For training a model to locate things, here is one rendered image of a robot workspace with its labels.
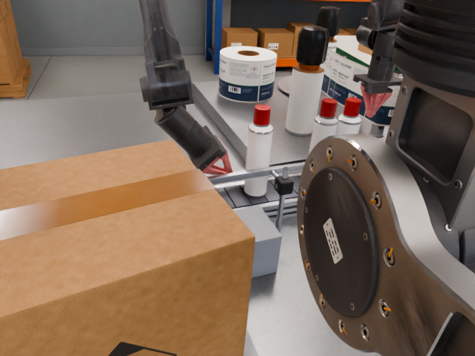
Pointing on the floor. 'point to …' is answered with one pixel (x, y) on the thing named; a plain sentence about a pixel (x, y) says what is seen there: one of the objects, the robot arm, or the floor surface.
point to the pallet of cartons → (11, 56)
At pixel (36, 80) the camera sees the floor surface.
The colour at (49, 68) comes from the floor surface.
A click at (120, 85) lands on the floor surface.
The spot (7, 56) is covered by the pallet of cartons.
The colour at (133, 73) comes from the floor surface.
